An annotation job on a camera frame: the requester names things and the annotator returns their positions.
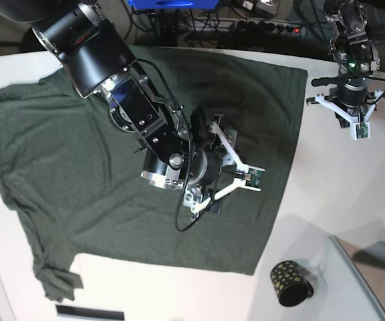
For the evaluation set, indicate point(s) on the dark green t-shirt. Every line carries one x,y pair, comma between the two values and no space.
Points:
74,180

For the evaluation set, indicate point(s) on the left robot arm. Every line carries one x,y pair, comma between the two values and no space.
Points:
350,47

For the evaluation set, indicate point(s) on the blue box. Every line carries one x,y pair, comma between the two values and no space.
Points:
173,4

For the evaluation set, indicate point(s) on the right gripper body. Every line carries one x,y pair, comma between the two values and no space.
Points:
216,166

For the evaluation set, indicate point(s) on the grey tray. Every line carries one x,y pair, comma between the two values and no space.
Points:
369,277

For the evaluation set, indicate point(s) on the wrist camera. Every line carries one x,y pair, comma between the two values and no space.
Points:
254,177
360,130

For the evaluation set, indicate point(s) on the white power strip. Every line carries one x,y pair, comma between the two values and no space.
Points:
264,26

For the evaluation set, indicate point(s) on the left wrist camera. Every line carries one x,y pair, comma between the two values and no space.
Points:
360,130

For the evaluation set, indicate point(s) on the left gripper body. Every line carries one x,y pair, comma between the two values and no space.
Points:
351,103

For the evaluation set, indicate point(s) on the black mug with gold dots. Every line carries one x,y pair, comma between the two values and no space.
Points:
290,284

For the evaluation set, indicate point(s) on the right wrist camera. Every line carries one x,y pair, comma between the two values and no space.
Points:
254,177

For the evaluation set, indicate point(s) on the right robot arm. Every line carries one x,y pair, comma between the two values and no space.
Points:
188,154

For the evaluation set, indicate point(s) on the white slotted plate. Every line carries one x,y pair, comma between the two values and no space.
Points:
77,313

